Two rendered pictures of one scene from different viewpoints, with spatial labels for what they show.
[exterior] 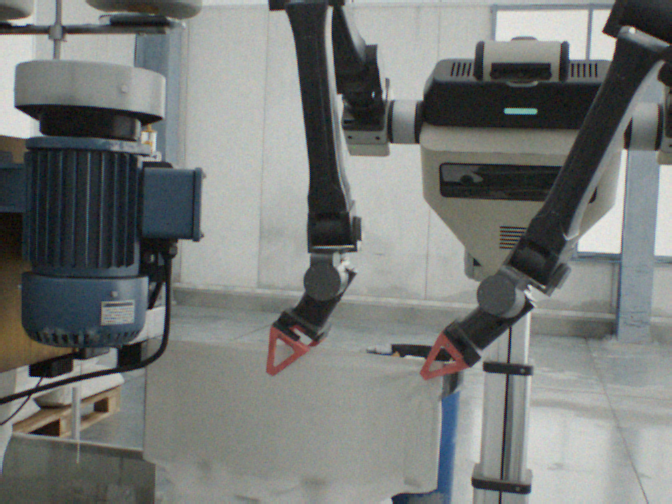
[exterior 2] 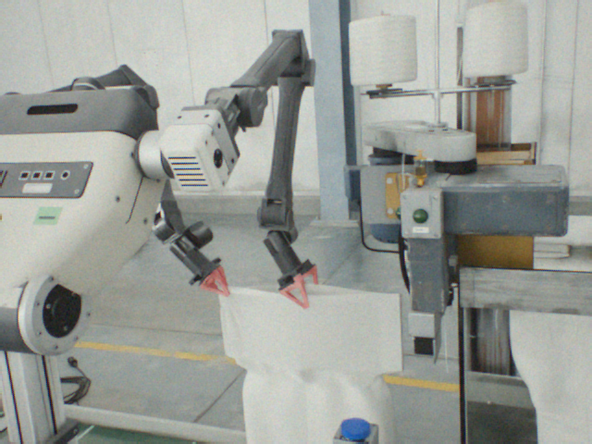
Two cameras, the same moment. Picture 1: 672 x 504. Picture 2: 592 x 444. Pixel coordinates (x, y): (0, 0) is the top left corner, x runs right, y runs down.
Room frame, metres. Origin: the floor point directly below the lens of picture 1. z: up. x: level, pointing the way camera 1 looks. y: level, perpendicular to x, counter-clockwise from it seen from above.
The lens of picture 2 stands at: (2.76, 0.26, 1.57)
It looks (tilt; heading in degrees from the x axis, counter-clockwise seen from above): 14 degrees down; 189
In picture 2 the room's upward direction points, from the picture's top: 4 degrees counter-clockwise
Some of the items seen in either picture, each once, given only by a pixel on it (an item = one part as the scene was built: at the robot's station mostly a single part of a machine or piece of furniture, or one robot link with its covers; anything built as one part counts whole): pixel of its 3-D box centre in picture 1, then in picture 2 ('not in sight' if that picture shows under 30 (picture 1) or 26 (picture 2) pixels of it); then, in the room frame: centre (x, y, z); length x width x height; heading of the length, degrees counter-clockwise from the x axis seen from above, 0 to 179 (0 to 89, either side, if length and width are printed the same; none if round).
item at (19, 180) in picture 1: (11, 184); not in sight; (1.01, 0.40, 1.27); 0.12 x 0.09 x 0.09; 166
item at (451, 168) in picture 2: not in sight; (455, 166); (1.40, 0.43, 1.35); 0.09 x 0.09 x 0.03
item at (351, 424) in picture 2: not in sight; (355, 430); (1.63, 0.20, 0.84); 0.06 x 0.06 x 0.02
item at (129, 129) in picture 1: (90, 129); (394, 148); (1.03, 0.31, 1.35); 0.12 x 0.12 x 0.04
